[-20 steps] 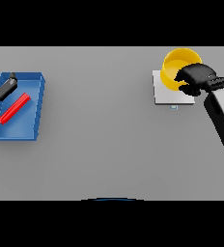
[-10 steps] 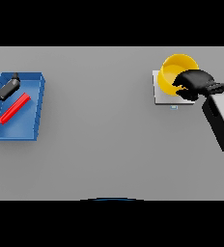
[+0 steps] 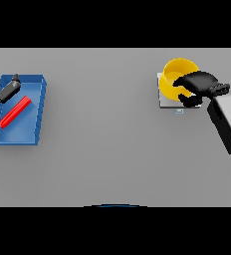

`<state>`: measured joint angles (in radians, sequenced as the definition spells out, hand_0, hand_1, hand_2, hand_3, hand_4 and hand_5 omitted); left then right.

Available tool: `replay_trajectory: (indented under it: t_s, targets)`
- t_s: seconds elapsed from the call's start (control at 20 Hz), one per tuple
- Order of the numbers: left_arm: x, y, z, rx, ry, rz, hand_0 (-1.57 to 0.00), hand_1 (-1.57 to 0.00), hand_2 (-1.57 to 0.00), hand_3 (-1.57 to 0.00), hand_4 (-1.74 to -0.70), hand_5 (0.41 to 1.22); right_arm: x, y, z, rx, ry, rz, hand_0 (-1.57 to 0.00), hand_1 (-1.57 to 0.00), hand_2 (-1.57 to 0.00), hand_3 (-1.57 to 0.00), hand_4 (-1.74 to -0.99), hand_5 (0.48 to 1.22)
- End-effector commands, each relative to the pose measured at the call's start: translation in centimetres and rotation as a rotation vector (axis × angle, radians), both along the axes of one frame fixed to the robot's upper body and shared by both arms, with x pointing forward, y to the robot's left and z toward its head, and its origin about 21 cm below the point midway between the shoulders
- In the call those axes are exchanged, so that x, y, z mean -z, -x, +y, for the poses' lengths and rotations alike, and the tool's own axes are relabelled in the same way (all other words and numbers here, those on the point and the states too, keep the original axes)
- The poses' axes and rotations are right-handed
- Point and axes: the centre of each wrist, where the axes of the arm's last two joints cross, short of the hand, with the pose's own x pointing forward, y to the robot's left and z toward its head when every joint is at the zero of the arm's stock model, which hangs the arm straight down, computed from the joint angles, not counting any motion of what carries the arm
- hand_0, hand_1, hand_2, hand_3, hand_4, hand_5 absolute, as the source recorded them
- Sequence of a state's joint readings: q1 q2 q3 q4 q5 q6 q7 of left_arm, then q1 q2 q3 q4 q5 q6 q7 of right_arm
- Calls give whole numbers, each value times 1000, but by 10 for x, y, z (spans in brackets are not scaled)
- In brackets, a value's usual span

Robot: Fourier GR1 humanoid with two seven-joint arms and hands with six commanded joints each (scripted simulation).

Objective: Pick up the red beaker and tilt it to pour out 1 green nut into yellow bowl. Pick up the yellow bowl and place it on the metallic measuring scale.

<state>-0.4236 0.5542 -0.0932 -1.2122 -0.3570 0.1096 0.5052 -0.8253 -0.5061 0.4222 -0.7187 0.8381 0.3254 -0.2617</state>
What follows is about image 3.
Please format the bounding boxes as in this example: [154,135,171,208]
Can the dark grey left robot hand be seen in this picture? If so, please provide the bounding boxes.
[0,65,22,118]

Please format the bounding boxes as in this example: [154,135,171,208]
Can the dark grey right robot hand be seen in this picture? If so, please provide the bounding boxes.
[172,71,231,109]

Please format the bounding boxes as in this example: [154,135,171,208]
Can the yellow bowl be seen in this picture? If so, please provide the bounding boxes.
[158,57,200,103]

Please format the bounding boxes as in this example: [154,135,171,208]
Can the red beaker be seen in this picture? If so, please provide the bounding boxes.
[0,95,33,129]

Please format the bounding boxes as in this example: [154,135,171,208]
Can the pale square measuring scale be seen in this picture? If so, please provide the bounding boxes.
[156,72,203,115]

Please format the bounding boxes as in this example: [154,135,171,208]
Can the blue tray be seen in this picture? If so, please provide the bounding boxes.
[0,74,48,146]

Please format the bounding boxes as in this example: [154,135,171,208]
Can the thin dark arc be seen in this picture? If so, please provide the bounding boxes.
[83,203,148,208]

